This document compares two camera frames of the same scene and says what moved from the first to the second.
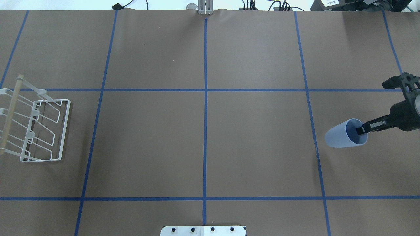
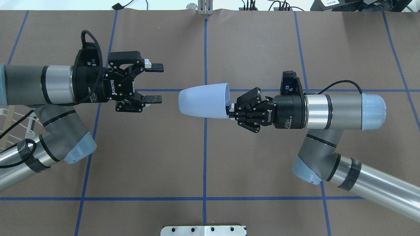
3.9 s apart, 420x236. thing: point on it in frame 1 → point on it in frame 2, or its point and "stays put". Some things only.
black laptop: (394, 5) stays put
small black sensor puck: (117, 6) stays put
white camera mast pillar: (203, 230) stays put
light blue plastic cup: (345, 134) → (208, 101)
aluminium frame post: (205, 7) stays put
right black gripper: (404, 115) → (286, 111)
